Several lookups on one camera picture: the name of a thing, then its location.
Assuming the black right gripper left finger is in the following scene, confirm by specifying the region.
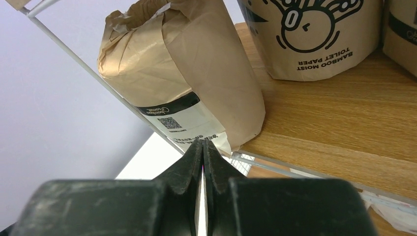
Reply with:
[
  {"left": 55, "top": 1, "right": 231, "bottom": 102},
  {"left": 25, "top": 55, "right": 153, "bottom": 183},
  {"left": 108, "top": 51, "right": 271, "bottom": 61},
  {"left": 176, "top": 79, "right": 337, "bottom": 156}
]
[{"left": 11, "top": 140, "right": 203, "bottom": 236}]

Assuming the brown paper roll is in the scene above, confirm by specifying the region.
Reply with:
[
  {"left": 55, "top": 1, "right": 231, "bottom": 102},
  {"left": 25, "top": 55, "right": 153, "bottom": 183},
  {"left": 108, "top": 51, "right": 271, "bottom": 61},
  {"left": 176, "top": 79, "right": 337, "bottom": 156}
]
[{"left": 383, "top": 0, "right": 417, "bottom": 76}]

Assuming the white dotted roll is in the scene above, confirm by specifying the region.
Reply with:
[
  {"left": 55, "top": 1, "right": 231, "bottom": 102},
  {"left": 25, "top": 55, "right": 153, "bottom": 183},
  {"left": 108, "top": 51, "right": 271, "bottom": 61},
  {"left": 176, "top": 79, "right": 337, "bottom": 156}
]
[{"left": 359, "top": 190, "right": 417, "bottom": 235}]

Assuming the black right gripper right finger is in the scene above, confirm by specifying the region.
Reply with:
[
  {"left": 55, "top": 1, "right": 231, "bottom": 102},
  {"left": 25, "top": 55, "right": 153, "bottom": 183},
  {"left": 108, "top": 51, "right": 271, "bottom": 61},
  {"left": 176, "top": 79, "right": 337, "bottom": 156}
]
[{"left": 203, "top": 141, "right": 377, "bottom": 236}]

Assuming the brown cartoon printed roll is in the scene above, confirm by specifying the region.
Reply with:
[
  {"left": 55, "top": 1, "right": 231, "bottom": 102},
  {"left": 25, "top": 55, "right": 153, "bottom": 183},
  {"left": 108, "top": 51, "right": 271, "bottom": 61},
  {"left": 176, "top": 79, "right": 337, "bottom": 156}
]
[{"left": 238, "top": 0, "right": 384, "bottom": 82}]

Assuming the white wire wooden shelf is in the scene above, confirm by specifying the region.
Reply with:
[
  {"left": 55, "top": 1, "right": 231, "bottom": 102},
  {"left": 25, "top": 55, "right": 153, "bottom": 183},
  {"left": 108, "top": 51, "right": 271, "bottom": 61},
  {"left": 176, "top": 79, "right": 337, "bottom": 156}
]
[{"left": 4, "top": 0, "right": 417, "bottom": 236}]

